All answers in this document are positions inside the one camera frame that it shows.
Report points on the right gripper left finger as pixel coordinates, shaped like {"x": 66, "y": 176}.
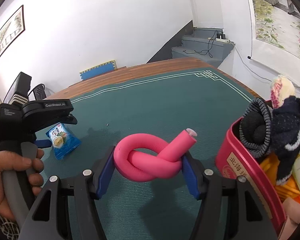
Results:
{"x": 66, "y": 207}

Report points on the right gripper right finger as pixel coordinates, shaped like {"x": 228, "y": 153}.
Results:
{"x": 229, "y": 209}

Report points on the blue snack packet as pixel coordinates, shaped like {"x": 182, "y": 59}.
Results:
{"x": 63, "y": 141}

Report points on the pink knotted foam tube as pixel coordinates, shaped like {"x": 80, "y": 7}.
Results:
{"x": 144, "y": 157}

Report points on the dark navy knit sock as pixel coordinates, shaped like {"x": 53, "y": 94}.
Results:
{"x": 285, "y": 137}

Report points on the tan beige sock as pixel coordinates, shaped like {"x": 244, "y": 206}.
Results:
{"x": 292, "y": 210}

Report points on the checkered sleeve forearm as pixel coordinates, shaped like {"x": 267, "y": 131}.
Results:
{"x": 8, "y": 229}

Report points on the person left hand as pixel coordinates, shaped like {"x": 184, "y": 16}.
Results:
{"x": 10, "y": 163}

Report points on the black striped sock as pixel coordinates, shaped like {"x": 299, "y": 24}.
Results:
{"x": 18, "y": 92}

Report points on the red storage box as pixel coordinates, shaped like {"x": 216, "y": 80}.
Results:
{"x": 234, "y": 160}

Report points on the orange toy block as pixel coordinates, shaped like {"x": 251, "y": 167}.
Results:
{"x": 290, "y": 189}

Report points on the black grey knit sock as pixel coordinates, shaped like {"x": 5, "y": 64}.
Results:
{"x": 254, "y": 128}

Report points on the framed landscape picture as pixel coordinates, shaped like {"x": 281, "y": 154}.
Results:
{"x": 12, "y": 28}

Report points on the blue foam mat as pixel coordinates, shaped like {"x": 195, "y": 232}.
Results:
{"x": 98, "y": 70}

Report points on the green table mat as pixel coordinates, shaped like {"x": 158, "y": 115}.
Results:
{"x": 163, "y": 105}

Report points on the cream yellow rolled sock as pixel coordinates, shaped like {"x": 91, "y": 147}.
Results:
{"x": 280, "y": 89}

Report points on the white power strip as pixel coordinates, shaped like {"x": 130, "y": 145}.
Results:
{"x": 222, "y": 40}

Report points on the hanging scroll painting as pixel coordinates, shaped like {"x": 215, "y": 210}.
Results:
{"x": 278, "y": 23}

